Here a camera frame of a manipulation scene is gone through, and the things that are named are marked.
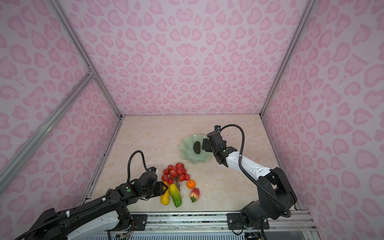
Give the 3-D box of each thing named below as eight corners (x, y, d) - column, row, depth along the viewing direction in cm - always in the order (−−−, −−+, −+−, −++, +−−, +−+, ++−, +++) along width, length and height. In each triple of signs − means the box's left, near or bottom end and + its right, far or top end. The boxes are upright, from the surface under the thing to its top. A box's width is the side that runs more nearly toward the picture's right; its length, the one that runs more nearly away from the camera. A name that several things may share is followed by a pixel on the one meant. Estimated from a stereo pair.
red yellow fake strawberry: (190, 202, 81) (190, 200, 78) (190, 190, 85) (190, 187, 82) (199, 202, 81) (199, 200, 78) (199, 189, 85) (199, 187, 82)
